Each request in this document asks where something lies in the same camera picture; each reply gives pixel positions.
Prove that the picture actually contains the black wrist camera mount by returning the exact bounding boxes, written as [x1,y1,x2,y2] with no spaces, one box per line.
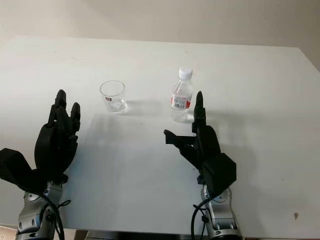
[199,152,238,199]
[0,147,49,196]

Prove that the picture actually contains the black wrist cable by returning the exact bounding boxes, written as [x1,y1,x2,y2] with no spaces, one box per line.
[190,197,214,240]
[39,191,72,240]

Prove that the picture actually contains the clear plastic water bottle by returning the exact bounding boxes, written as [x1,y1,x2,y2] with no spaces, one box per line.
[169,67,196,124]

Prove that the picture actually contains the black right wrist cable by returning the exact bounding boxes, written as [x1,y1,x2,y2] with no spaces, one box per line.
[190,197,214,240]

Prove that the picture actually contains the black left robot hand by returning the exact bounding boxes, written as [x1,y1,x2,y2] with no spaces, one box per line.
[34,89,82,185]

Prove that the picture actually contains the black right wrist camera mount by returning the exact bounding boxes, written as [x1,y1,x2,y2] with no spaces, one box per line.
[199,152,238,199]

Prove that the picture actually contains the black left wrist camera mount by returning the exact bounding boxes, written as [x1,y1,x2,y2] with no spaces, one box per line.
[0,147,49,196]

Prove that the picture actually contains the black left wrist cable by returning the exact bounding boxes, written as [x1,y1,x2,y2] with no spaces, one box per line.
[39,191,72,240]

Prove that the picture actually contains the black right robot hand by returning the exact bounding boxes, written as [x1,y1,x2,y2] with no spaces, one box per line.
[163,90,223,175]

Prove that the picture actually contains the clear glass cup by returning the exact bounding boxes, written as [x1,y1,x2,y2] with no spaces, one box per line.
[99,79,129,115]

